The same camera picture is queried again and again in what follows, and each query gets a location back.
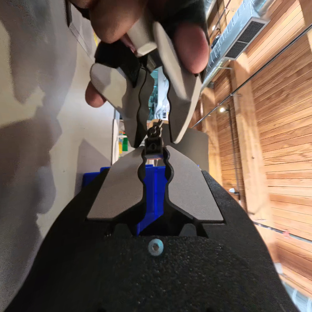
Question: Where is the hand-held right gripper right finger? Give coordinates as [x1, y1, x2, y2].
[164, 146, 224, 223]

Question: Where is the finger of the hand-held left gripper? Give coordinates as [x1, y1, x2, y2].
[153, 22, 203, 144]
[121, 68, 156, 148]

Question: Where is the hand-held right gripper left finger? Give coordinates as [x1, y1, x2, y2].
[87, 146, 147, 221]

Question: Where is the blue plastic bin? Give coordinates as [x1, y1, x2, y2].
[82, 164, 169, 236]

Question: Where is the small grey brick model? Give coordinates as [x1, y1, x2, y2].
[145, 119, 163, 159]

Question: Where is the person's left hand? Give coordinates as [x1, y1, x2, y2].
[70, 0, 210, 108]

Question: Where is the colourful printed box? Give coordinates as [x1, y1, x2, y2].
[118, 131, 129, 154]

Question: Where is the dark grey divider panel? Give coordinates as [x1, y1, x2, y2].
[180, 127, 209, 170]

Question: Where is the silver ventilation duct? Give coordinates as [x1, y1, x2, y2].
[202, 0, 271, 86]

